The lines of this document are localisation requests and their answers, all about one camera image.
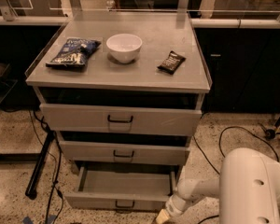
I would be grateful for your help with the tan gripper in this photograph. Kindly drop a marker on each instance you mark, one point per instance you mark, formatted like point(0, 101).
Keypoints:
point(172, 207)

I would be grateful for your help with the grey bottom drawer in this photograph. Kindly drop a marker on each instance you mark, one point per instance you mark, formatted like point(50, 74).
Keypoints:
point(122, 186)

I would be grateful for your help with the grey drawer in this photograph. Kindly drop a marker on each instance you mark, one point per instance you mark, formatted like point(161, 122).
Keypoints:
point(124, 153)
point(122, 186)
point(121, 119)

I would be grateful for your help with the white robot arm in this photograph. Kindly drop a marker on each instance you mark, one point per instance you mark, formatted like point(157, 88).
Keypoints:
point(248, 190)

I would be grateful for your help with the grey middle drawer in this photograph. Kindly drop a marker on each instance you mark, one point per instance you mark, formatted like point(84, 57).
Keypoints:
point(124, 153)

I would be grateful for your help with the grey drawer cabinet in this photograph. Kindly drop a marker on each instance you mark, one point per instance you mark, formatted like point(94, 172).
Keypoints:
point(105, 81)

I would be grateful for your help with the grey top drawer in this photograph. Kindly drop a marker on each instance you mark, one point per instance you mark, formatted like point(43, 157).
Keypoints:
point(121, 119)

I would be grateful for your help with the black table leg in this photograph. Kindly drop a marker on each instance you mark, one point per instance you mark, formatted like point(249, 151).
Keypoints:
point(31, 192)

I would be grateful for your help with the black caster wheel upper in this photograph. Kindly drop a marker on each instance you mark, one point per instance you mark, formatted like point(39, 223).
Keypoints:
point(270, 134)

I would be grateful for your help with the black snack bar packet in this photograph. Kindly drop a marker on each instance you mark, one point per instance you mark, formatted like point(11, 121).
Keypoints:
point(171, 63)

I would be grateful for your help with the white bowl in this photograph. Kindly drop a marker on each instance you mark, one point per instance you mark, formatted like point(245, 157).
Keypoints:
point(124, 47)

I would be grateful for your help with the blue chip bag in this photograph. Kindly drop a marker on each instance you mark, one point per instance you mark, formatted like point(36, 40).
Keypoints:
point(74, 53)

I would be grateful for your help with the clear plastic bottle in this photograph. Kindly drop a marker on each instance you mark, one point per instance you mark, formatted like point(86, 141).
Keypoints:
point(110, 4)

